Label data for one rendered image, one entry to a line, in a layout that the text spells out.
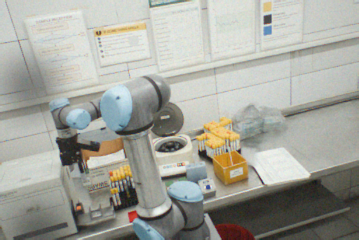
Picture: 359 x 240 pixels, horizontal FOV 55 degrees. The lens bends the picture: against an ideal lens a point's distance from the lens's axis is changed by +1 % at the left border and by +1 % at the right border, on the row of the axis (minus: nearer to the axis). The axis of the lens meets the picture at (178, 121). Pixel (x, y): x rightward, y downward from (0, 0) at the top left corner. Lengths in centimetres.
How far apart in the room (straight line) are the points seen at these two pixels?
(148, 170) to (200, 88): 118
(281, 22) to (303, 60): 32
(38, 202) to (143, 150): 68
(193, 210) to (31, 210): 71
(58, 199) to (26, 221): 16
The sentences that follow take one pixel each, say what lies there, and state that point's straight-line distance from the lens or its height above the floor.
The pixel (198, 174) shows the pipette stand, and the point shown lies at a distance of 172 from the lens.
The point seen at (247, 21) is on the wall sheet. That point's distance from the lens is 214.
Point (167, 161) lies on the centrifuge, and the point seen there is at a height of 95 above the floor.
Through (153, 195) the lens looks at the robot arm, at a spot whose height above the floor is 125.
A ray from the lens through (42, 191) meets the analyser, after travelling 152.
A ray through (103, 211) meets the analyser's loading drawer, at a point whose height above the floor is 91.
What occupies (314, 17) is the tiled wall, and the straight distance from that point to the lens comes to 239.
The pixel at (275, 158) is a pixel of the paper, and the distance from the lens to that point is 190.
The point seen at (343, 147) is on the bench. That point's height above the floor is 88.
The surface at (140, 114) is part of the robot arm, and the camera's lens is 94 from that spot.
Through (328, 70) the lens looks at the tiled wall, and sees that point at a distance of 254.
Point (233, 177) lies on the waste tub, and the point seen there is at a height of 91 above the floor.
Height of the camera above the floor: 185
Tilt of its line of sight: 23 degrees down
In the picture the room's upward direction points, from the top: 9 degrees counter-clockwise
